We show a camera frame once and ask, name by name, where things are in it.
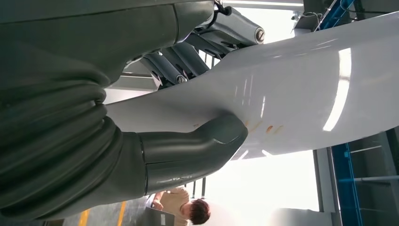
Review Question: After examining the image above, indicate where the blue steel shelf rack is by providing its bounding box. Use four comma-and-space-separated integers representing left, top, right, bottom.
313, 0, 364, 226

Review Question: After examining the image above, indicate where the grey laptop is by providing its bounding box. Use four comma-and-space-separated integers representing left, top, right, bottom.
144, 206, 176, 226

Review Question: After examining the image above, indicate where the person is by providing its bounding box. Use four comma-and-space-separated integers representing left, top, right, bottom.
152, 186, 212, 226

